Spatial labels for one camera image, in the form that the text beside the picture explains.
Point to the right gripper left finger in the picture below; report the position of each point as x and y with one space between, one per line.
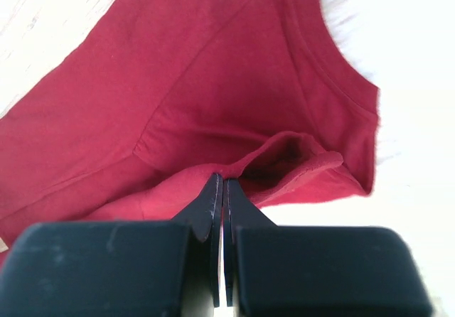
119 268

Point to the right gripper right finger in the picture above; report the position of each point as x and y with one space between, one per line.
273 270

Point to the dark red t-shirt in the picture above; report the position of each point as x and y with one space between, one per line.
163 93

